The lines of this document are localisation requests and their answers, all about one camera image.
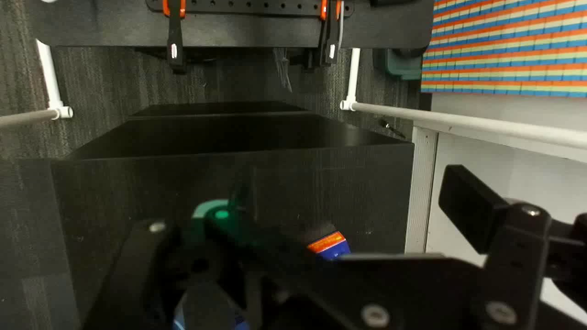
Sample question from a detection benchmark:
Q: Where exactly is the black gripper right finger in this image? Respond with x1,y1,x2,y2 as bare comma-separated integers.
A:
436,164,587,330

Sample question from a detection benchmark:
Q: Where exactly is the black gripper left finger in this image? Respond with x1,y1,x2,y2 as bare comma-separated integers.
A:
80,217,188,330

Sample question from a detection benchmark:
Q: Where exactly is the green round object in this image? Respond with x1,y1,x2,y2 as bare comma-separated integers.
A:
190,199,249,246

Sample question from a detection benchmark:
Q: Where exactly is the blue orange screwdriver holder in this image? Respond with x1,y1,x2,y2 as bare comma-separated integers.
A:
302,221,351,265

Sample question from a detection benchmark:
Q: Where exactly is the teal plastic object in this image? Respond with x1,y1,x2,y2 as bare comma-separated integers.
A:
383,48,425,83

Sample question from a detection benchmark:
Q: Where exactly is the black cube table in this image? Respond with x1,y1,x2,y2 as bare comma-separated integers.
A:
49,100,416,330

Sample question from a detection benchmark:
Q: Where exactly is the orange black clamp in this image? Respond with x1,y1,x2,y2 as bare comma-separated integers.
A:
307,0,346,69
159,0,190,76

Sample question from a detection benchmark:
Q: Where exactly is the black perforated breadboard table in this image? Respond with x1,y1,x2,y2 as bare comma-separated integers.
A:
23,0,436,52

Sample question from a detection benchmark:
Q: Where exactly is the white pvc pipe frame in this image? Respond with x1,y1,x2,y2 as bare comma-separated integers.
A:
337,47,587,153
0,37,74,133

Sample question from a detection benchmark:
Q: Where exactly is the colourful striped wall panel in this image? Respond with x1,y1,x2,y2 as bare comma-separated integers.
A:
419,0,587,102

